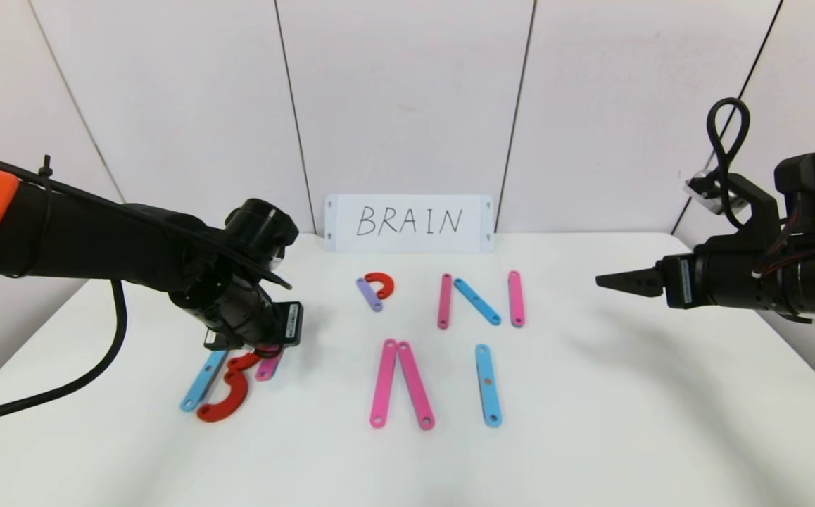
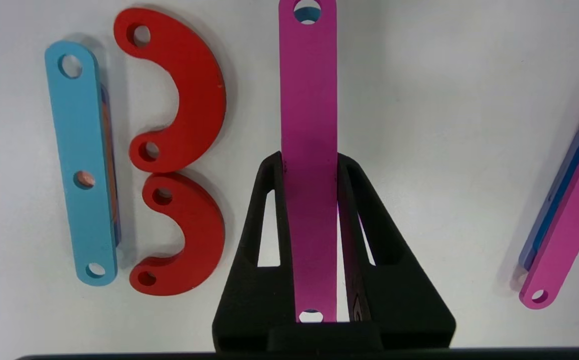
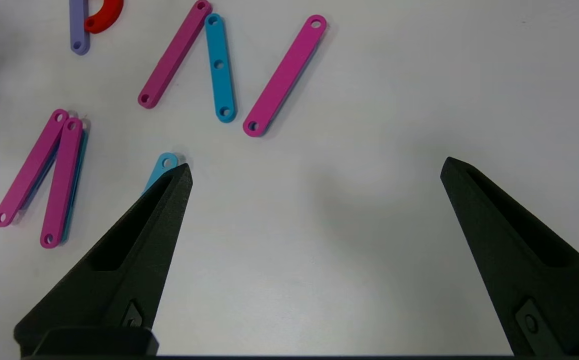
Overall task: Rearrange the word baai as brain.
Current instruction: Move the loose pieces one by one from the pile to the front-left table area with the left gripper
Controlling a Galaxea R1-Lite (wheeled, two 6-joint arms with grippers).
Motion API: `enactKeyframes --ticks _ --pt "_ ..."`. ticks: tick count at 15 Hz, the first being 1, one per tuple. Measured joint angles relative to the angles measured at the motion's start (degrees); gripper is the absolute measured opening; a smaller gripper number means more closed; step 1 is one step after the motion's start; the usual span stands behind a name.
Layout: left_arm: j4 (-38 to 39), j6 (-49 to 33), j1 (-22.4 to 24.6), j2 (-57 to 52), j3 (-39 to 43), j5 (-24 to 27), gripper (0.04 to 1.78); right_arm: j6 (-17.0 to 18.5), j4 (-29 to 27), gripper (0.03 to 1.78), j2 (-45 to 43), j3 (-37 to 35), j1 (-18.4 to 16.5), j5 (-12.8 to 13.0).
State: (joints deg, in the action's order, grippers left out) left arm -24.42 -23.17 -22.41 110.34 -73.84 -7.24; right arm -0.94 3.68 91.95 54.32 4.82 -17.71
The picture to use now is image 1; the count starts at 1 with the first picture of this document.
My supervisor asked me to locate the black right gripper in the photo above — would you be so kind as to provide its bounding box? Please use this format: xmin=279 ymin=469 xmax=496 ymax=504
xmin=595 ymin=243 xmax=783 ymax=311

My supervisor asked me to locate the pink strip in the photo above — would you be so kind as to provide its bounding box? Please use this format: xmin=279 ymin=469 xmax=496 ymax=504
xmin=397 ymin=341 xmax=436 ymax=431
xmin=507 ymin=270 xmax=525 ymax=329
xmin=255 ymin=349 xmax=284 ymax=382
xmin=369 ymin=339 xmax=398 ymax=430
xmin=437 ymin=273 xmax=453 ymax=330

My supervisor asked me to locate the small red arc piece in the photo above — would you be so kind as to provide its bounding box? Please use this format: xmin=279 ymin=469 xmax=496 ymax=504
xmin=364 ymin=272 xmax=396 ymax=301

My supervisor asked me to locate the short purple strip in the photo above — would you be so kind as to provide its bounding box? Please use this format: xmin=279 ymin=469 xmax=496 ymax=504
xmin=355 ymin=277 xmax=385 ymax=313

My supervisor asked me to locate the white BRAIN sign card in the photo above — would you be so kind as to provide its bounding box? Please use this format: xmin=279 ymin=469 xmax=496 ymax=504
xmin=324 ymin=195 xmax=494 ymax=254

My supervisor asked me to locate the blue strip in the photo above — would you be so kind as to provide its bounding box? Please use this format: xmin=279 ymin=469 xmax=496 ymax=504
xmin=181 ymin=349 xmax=229 ymax=413
xmin=453 ymin=278 xmax=502 ymax=327
xmin=475 ymin=344 xmax=503 ymax=428

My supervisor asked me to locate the large red arc piece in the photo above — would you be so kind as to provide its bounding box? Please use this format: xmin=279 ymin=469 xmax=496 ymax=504
xmin=197 ymin=370 xmax=250 ymax=423
xmin=227 ymin=351 xmax=263 ymax=374

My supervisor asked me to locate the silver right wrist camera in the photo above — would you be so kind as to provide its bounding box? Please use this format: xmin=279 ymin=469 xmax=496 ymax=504
xmin=685 ymin=172 xmax=723 ymax=213

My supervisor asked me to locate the black right camera bracket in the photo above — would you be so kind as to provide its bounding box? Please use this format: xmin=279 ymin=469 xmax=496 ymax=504
xmin=717 ymin=173 xmax=782 ymax=249

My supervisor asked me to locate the black right camera cable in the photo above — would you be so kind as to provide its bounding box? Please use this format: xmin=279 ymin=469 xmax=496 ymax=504
xmin=707 ymin=96 xmax=752 ymax=230

